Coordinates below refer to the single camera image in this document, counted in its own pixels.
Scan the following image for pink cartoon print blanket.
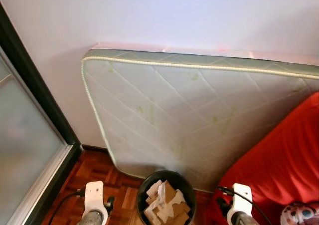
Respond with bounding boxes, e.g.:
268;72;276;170
280;201;319;225

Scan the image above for black round waste bin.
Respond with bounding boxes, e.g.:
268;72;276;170
136;170;197;225

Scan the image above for brown cardboard scraps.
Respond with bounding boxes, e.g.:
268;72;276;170
143;180;191;225

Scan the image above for dark wooden baseboard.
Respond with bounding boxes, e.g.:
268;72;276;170
81;144;110;154

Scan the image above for red fabric sofa cushion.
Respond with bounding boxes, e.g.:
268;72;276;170
206;91;319;225

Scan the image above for frosted glass sliding wardrobe door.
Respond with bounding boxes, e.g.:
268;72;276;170
0;0;83;225

